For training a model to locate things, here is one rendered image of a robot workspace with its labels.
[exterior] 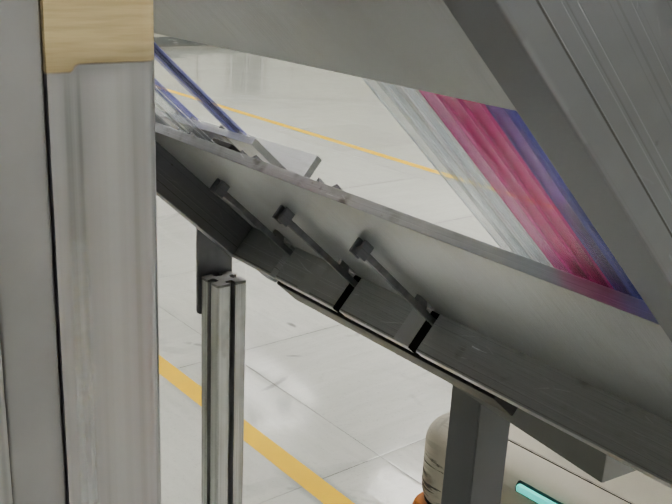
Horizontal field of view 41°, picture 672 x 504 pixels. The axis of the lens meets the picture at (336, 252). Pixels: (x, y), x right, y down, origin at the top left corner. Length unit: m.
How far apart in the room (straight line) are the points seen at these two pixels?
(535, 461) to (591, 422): 0.77
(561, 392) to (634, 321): 0.22
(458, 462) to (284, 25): 0.86
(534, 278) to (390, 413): 1.61
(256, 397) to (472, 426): 1.08
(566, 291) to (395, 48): 0.21
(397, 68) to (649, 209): 0.15
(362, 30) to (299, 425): 1.73
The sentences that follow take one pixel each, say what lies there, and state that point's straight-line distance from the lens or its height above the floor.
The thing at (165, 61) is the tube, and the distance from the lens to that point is 1.13.
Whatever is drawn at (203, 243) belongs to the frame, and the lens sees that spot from 1.09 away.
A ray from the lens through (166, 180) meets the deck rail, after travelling 0.97.
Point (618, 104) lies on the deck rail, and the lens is 0.27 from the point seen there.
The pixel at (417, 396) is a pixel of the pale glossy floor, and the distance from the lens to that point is 2.23.
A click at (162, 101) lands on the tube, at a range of 0.85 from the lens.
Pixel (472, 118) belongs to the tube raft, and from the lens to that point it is 0.43.
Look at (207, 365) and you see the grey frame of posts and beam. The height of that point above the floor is 0.53.
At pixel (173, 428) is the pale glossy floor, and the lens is 2.07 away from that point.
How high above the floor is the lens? 1.02
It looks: 19 degrees down
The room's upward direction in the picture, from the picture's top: 3 degrees clockwise
